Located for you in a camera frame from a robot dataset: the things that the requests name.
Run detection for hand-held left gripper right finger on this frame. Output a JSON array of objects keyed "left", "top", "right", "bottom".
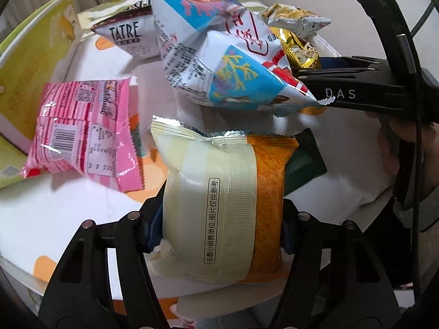
[{"left": 274, "top": 197, "right": 402, "bottom": 329}]

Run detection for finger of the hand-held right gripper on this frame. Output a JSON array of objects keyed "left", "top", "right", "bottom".
[
  {"left": 319, "top": 56, "right": 390, "bottom": 69},
  {"left": 291, "top": 68, "right": 385, "bottom": 82}
]

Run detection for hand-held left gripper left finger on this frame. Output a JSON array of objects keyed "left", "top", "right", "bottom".
[{"left": 38, "top": 187, "right": 172, "bottom": 329}]

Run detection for cream and orange snack packet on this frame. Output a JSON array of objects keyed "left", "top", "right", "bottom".
[{"left": 151, "top": 116, "right": 300, "bottom": 284}]

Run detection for blue and white snack bag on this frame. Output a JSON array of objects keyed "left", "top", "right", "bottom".
[{"left": 134, "top": 0, "right": 335, "bottom": 118}]

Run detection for yellow-green cardboard box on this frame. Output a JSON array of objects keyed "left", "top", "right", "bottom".
[{"left": 0, "top": 0, "right": 81, "bottom": 189}]

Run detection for person's right hand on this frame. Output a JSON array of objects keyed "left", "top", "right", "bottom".
[{"left": 365, "top": 110, "right": 439, "bottom": 179}]

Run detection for gold snack packet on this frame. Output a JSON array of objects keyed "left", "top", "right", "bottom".
[{"left": 269, "top": 27, "right": 321, "bottom": 74}]

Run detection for pale chips packet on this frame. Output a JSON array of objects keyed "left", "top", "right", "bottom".
[{"left": 260, "top": 3, "right": 333, "bottom": 38}]

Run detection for dark green snack packet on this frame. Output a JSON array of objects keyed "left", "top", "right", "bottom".
[{"left": 285, "top": 127, "right": 328, "bottom": 196}]

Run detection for white round tray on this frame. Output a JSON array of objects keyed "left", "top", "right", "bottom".
[{"left": 0, "top": 34, "right": 398, "bottom": 329}]

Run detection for pink snack packet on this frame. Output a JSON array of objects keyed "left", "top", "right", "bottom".
[{"left": 21, "top": 78, "right": 145, "bottom": 192}]

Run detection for white and black snack packet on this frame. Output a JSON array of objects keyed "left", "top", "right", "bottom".
[{"left": 91, "top": 0, "right": 162, "bottom": 59}]

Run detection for black cable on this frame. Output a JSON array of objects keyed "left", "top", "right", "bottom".
[{"left": 396, "top": 34, "right": 426, "bottom": 316}]

